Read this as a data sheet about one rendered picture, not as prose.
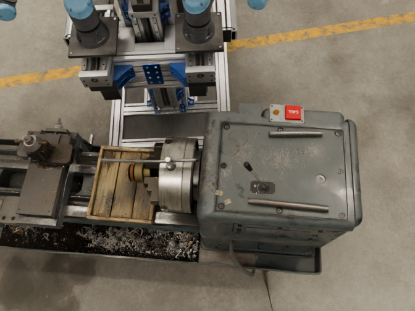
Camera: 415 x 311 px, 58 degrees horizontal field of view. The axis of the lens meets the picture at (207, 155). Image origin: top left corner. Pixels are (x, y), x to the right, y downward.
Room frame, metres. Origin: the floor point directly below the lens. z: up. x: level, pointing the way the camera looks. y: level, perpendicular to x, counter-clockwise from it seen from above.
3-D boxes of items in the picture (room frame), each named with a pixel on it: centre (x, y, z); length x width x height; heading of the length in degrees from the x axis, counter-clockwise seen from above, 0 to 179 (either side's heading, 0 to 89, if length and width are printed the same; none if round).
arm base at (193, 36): (1.20, -0.01, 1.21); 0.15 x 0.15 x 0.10
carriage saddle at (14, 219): (0.64, 0.80, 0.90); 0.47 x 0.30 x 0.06; 171
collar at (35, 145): (0.71, 0.74, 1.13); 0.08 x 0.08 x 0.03
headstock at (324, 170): (0.48, -0.27, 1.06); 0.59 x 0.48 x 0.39; 81
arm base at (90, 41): (1.22, 0.49, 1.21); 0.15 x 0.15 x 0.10
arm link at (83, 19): (1.23, 0.49, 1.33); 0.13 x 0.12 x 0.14; 19
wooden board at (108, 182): (0.57, 0.39, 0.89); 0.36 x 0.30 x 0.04; 171
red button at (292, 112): (0.68, -0.35, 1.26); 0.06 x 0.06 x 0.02; 81
